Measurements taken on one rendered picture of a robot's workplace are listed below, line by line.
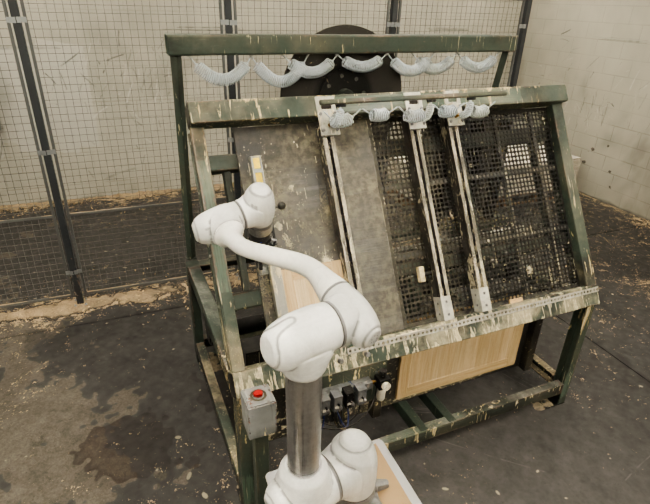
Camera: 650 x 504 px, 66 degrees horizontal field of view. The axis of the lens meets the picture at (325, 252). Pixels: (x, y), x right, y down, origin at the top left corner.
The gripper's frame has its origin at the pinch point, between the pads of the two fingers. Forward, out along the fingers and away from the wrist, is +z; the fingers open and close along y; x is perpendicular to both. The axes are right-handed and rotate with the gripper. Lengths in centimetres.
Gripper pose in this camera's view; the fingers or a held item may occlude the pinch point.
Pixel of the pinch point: (260, 262)
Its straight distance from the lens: 198.5
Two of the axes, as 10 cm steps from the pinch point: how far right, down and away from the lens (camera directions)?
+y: -9.8, 0.9, -1.9
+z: -1.0, 6.0, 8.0
